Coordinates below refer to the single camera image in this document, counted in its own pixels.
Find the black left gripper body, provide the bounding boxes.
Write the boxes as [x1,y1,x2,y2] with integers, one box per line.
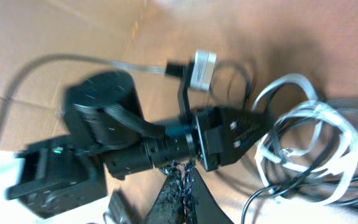
[144,106,272,172]

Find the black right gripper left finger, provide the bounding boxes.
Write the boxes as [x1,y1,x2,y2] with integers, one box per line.
[143,161,185,224]

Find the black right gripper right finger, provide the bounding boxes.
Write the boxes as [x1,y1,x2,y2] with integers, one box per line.
[185,160,233,224]

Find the white USB cable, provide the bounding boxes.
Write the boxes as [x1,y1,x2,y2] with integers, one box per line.
[250,73,358,207]

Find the black USB cable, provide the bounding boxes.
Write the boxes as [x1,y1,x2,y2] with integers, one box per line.
[213,58,358,224]

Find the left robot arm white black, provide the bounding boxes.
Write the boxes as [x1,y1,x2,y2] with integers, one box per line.
[6,70,272,218]

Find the left arm camera cable black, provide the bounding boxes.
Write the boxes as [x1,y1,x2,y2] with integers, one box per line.
[0,53,186,155]

